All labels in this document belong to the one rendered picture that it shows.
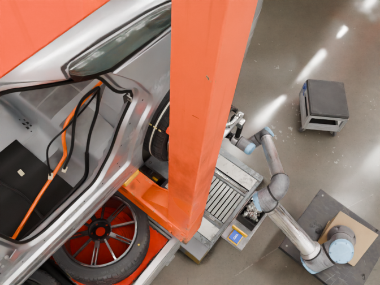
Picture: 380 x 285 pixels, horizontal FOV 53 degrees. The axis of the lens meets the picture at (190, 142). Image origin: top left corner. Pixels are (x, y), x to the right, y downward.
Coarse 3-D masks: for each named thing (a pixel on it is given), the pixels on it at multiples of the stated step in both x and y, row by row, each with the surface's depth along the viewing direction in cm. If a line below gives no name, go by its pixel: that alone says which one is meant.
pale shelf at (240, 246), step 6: (264, 216) 269; (234, 222) 265; (258, 222) 266; (228, 228) 263; (240, 228) 263; (246, 228) 264; (222, 234) 261; (228, 234) 261; (252, 234) 262; (228, 240) 259; (240, 240) 259; (246, 240) 259; (234, 246) 259; (240, 246) 257
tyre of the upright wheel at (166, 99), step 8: (168, 96) 229; (160, 104) 229; (160, 112) 230; (168, 112) 227; (152, 120) 232; (160, 120) 229; (168, 120) 227; (152, 128) 234; (160, 128) 230; (160, 136) 232; (168, 136) 237; (144, 144) 246; (152, 144) 240; (160, 144) 236; (152, 152) 248; (160, 152) 242; (160, 160) 254; (168, 160) 265
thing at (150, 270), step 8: (176, 240) 263; (168, 248) 260; (160, 256) 257; (168, 256) 268; (152, 264) 254; (160, 264) 260; (144, 272) 251; (152, 272) 253; (136, 280) 248; (144, 280) 248
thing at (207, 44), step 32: (192, 0) 89; (224, 0) 83; (256, 0) 96; (192, 32) 97; (224, 32) 91; (192, 64) 106; (224, 64) 104; (192, 96) 118; (224, 96) 122; (192, 128) 132; (224, 128) 148; (192, 160) 150; (192, 192) 175; (192, 224) 221
